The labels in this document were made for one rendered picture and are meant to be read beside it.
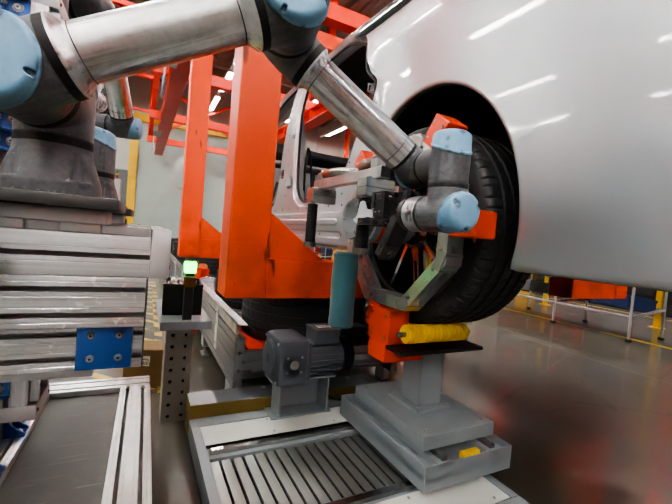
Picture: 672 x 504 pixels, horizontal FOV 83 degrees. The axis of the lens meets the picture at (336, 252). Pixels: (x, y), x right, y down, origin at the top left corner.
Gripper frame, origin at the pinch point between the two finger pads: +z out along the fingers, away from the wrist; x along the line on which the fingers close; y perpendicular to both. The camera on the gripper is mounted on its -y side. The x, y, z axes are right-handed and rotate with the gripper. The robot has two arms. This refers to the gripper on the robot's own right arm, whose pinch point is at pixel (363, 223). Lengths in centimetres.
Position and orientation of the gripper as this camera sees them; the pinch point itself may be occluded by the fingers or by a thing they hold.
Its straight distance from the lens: 99.8
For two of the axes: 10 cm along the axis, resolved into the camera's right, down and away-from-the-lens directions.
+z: -4.6, -0.7, 8.8
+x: -8.8, -0.6, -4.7
